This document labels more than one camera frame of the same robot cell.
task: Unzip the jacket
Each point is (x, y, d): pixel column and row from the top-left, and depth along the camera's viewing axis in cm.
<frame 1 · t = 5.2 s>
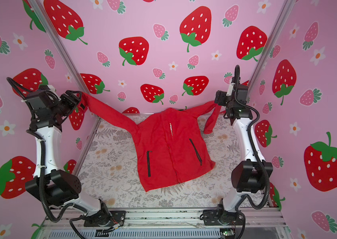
left hand: (79, 95, 73), fingers open
right hand: (220, 92, 79), fingers open
red zip-up jacket: (170, 146, 100), point 4 cm above the table

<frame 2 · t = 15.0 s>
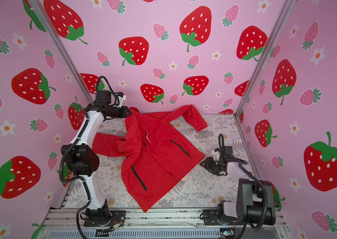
left hand: (131, 112, 91), fingers closed
right hand: (201, 165, 89), fingers open
red zip-up jacket: (155, 155, 98), point 2 cm above the table

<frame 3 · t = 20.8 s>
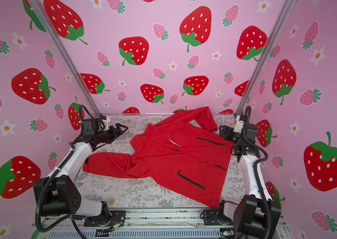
left hand: (124, 130, 86), fingers open
right hand: (222, 127, 81), fingers open
red zip-up jacket: (182, 155, 95), point 4 cm above the table

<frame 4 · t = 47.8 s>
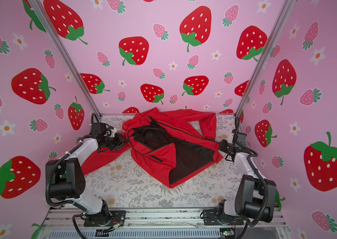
left hand: (128, 141, 92), fingers open
right hand: (219, 143, 90), fingers open
red zip-up jacket: (172, 144, 93), point 11 cm above the table

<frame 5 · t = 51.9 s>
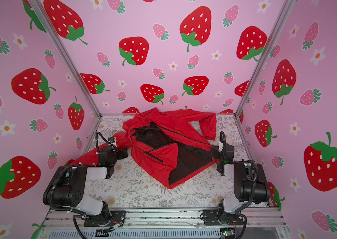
left hand: (119, 146, 95), fingers open
right hand: (219, 146, 95), fingers open
the named things where they were.

